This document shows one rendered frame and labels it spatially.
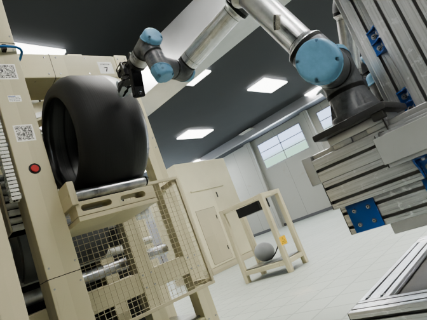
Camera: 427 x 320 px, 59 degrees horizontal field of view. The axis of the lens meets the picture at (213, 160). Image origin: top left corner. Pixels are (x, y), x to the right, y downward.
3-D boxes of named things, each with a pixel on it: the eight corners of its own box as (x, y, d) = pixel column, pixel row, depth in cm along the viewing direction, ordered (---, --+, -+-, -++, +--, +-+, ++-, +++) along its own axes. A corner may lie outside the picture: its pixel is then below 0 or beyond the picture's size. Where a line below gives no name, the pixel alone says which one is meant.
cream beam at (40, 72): (9, 77, 188) (1, 51, 191) (0, 102, 207) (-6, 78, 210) (120, 77, 228) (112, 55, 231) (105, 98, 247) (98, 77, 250)
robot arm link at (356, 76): (368, 83, 118) (349, 46, 121) (358, 77, 107) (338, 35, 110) (332, 101, 124) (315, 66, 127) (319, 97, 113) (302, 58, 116)
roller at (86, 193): (74, 200, 150) (70, 190, 151) (70, 204, 153) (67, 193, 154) (149, 183, 173) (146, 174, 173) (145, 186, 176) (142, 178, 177)
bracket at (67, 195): (72, 205, 145) (65, 181, 147) (47, 230, 174) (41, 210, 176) (81, 203, 147) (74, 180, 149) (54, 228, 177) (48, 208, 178)
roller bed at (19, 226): (10, 232, 175) (-5, 173, 181) (5, 239, 186) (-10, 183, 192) (54, 221, 188) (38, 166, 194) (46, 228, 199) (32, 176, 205)
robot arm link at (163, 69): (185, 74, 142) (172, 51, 144) (165, 69, 132) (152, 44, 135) (171, 87, 145) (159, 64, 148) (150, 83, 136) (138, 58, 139)
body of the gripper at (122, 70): (130, 71, 161) (142, 51, 152) (138, 87, 158) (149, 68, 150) (114, 71, 156) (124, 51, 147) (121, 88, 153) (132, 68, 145)
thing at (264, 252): (292, 272, 358) (260, 193, 373) (245, 284, 395) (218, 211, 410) (309, 261, 384) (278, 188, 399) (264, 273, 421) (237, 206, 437)
